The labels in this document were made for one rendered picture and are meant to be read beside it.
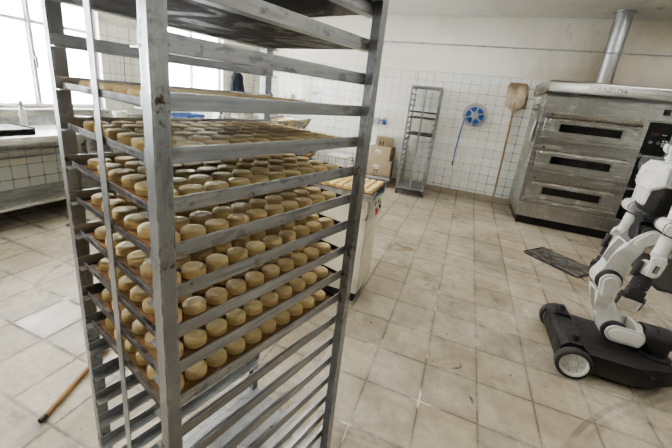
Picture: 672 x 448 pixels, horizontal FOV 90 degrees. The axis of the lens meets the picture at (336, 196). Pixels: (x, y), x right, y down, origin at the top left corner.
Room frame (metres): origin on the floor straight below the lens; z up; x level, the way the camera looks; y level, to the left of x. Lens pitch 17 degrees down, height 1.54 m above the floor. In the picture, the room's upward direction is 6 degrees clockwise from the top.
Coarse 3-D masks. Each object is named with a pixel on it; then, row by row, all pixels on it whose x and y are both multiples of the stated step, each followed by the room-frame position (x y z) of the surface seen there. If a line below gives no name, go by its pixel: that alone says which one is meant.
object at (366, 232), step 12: (348, 204) 2.33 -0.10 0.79; (336, 216) 2.36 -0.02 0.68; (360, 228) 2.29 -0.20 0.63; (372, 228) 2.50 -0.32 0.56; (324, 240) 2.39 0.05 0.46; (336, 240) 2.35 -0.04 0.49; (360, 240) 2.29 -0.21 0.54; (372, 240) 2.55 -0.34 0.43; (360, 252) 2.28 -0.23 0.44; (324, 264) 2.38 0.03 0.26; (336, 264) 2.34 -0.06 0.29; (360, 264) 2.30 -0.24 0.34; (360, 276) 2.34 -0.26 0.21; (324, 288) 2.40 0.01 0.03; (336, 288) 2.37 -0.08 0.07; (360, 288) 2.51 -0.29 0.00
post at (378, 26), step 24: (384, 0) 1.01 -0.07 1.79; (384, 24) 1.02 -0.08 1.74; (360, 120) 1.02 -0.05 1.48; (360, 144) 1.01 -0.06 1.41; (360, 168) 1.01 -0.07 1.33; (360, 192) 1.01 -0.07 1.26; (360, 216) 1.03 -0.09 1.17; (336, 312) 1.02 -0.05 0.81; (336, 336) 1.01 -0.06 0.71; (336, 360) 1.01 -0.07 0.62; (336, 384) 1.02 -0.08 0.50
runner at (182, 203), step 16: (304, 176) 0.84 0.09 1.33; (320, 176) 0.89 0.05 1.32; (336, 176) 0.95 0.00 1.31; (208, 192) 0.62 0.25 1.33; (224, 192) 0.65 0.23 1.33; (240, 192) 0.68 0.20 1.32; (256, 192) 0.72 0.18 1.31; (272, 192) 0.75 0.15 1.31; (176, 208) 0.57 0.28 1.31; (192, 208) 0.59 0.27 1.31
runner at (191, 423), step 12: (324, 324) 0.97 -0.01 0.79; (312, 336) 0.92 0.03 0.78; (288, 348) 0.87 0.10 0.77; (276, 360) 0.79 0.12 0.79; (264, 372) 0.76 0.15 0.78; (240, 384) 0.69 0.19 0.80; (228, 396) 0.66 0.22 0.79; (204, 408) 0.64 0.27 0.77; (216, 408) 0.63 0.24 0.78; (192, 420) 0.58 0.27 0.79
